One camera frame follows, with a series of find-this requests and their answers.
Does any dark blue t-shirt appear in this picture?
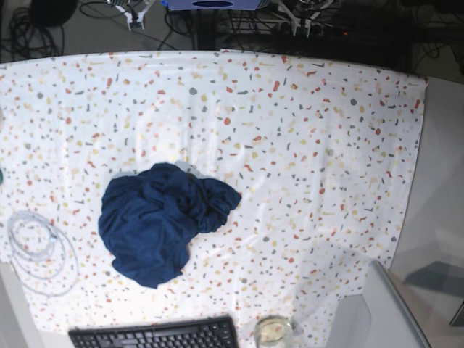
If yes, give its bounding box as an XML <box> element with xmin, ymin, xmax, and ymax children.
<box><xmin>98</xmin><ymin>162</ymin><xmax>242</xmax><ymax>289</ymax></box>

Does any terrazzo pattern table cloth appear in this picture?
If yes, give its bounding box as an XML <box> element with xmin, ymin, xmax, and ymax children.
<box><xmin>1</xmin><ymin>51</ymin><xmax>428</xmax><ymax>347</ymax></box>

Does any black computer keyboard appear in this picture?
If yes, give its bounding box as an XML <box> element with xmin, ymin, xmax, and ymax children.
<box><xmin>68</xmin><ymin>316</ymin><xmax>239</xmax><ymax>348</ymax></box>

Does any clear glass jar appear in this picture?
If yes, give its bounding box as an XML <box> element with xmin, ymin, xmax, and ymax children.
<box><xmin>254</xmin><ymin>315</ymin><xmax>293</xmax><ymax>348</ymax></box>

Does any blue box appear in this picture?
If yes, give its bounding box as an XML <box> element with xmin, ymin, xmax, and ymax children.
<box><xmin>160</xmin><ymin>0</ymin><xmax>271</xmax><ymax>11</ymax></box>

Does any black wire rack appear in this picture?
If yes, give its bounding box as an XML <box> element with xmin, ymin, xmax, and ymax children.
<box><xmin>216</xmin><ymin>9</ymin><xmax>347</xmax><ymax>38</ymax></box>

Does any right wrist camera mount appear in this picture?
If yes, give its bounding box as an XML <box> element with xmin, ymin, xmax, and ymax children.
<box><xmin>125</xmin><ymin>0</ymin><xmax>154</xmax><ymax>31</ymax></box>

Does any coiled white cable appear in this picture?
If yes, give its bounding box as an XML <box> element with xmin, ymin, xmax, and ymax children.
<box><xmin>7</xmin><ymin>210</ymin><xmax>80</xmax><ymax>298</ymax></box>

